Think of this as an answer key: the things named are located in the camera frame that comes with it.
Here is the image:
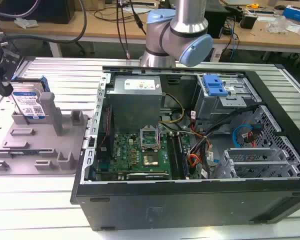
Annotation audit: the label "black open PC case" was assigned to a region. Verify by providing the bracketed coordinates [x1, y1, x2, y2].
[69, 64, 300, 232]

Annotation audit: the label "blue data wire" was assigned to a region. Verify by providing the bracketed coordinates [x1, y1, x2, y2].
[232, 123, 256, 149]

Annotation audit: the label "orange wire bundle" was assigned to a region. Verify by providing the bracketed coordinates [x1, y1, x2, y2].
[188, 153, 204, 169]

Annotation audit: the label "wooden desk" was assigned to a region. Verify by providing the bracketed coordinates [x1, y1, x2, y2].
[0, 0, 300, 55]

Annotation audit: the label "black RAM slot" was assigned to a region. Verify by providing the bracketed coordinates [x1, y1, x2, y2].
[175, 132, 190, 179]
[166, 132, 181, 180]

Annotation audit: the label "black monitor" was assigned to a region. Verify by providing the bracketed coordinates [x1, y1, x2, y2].
[0, 0, 76, 25]

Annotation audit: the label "grey power supply unit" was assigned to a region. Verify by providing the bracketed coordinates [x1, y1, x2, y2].
[105, 74, 168, 127]

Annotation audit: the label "metal disk bay cage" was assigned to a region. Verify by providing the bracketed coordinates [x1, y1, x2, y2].
[192, 74, 263, 122]

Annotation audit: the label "hard disk in blue carrier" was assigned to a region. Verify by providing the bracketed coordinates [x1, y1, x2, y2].
[10, 75, 50, 121]

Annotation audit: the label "grey parts rack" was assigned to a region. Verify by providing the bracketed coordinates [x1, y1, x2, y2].
[0, 91, 91, 176]

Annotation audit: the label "black cable bundle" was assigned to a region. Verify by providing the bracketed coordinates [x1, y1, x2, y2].
[189, 104, 262, 142]

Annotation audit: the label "blue disk bay latch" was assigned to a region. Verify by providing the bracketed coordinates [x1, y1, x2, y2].
[202, 74, 229, 97]

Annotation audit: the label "blue cardboard box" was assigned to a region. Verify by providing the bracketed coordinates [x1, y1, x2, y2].
[281, 4, 300, 25]

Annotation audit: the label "green motherboard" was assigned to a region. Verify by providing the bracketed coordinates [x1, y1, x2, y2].
[94, 129, 191, 181]

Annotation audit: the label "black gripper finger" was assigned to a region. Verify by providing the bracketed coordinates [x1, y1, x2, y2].
[0, 72, 14, 97]

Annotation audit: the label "crumpled clear plastic wrap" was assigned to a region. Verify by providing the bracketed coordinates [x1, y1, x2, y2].
[265, 15, 290, 34]

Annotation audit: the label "red wire with connector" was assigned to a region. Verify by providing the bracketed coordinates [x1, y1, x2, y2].
[244, 123, 263, 149]

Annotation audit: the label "grey thick cable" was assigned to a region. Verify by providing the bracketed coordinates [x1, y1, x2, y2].
[0, 0, 89, 46]

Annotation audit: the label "small black box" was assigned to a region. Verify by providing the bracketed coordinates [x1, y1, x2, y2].
[239, 13, 258, 30]

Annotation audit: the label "yellow power wires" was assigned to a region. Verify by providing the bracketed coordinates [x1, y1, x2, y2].
[158, 92, 186, 125]

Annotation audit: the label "blue hanging cable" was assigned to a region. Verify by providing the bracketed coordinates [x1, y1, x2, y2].
[228, 19, 240, 60]

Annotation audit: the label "black hanging cables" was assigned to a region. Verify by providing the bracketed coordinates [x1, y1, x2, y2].
[115, 0, 148, 60]

